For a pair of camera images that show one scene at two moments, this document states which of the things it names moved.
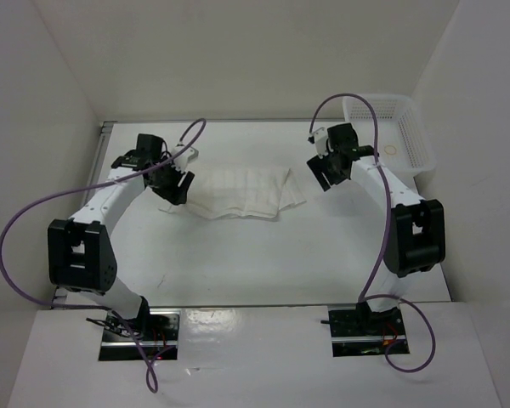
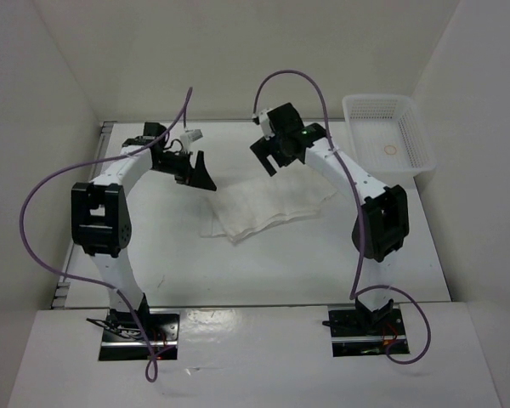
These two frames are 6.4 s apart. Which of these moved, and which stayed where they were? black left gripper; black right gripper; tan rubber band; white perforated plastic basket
Moved: black left gripper; black right gripper
Stayed: tan rubber band; white perforated plastic basket
